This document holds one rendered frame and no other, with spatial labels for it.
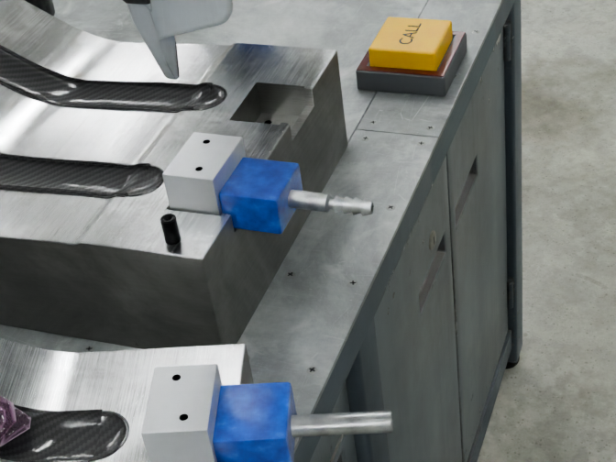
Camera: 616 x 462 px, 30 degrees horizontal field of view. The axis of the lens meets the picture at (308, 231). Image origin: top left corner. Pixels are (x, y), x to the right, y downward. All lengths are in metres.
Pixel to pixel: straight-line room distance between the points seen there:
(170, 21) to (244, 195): 0.14
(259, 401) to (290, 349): 0.13
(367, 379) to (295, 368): 0.27
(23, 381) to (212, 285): 0.13
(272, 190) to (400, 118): 0.27
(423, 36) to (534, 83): 1.56
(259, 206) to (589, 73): 1.92
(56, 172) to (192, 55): 0.17
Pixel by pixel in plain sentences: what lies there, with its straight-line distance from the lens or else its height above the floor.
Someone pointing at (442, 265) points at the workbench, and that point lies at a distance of 1.29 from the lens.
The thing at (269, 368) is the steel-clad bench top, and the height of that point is 0.80.
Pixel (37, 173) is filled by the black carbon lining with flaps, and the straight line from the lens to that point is 0.84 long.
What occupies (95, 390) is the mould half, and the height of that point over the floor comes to 0.85.
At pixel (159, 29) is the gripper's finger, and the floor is 1.03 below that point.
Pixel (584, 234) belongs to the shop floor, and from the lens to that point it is 2.13.
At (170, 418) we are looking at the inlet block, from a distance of 0.62.
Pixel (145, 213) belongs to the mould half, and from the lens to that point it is 0.75.
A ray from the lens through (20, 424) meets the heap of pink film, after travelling 0.68.
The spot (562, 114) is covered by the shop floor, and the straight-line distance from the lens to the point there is 2.46.
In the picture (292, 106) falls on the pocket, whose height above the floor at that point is 0.87.
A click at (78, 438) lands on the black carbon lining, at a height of 0.85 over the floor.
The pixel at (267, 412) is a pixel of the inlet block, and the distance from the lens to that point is 0.63.
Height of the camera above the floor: 1.32
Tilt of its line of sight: 37 degrees down
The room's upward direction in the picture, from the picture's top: 8 degrees counter-clockwise
